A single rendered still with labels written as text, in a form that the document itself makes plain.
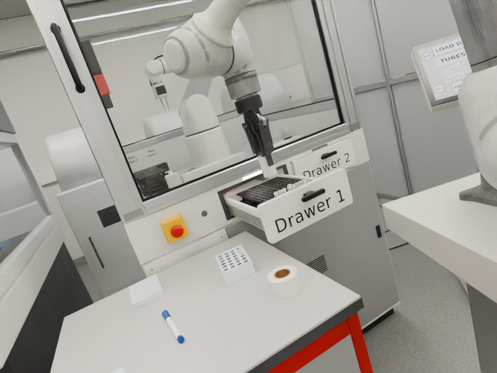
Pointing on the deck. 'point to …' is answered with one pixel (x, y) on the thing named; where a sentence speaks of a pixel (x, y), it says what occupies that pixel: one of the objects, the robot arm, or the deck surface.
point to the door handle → (67, 58)
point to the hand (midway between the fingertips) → (268, 166)
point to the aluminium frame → (344, 83)
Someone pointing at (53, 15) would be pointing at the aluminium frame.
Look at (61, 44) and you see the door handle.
